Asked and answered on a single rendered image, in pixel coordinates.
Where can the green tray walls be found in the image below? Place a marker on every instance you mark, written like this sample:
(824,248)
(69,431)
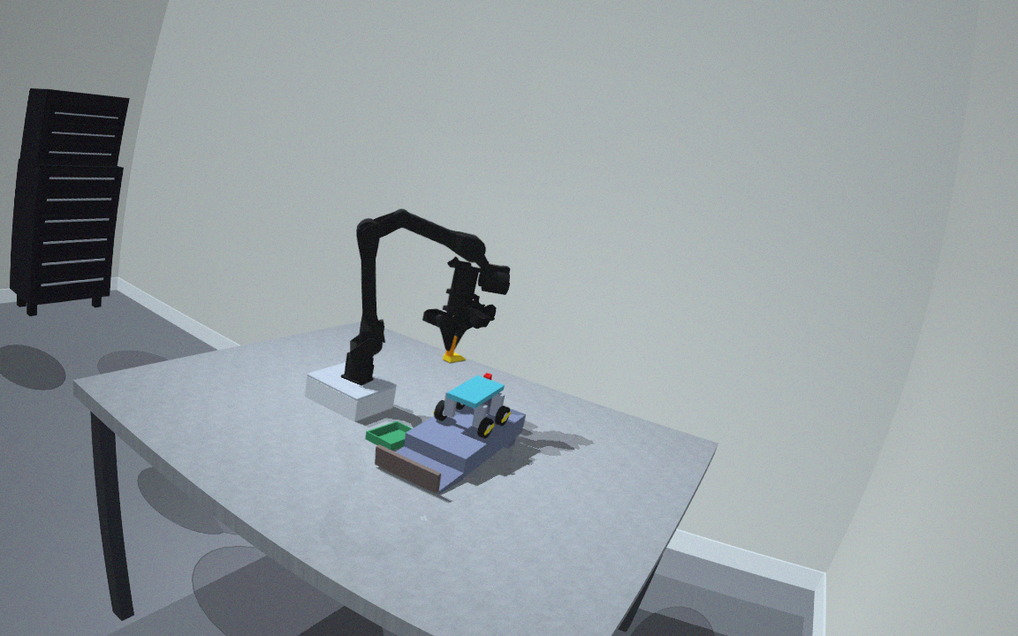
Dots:
(371,435)

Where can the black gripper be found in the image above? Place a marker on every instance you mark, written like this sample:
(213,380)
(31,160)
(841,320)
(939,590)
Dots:
(449,323)

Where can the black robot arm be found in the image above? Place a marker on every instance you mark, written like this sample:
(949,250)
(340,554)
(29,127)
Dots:
(492,278)

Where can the blue-grey ramp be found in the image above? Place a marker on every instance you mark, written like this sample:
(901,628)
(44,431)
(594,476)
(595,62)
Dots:
(438,454)

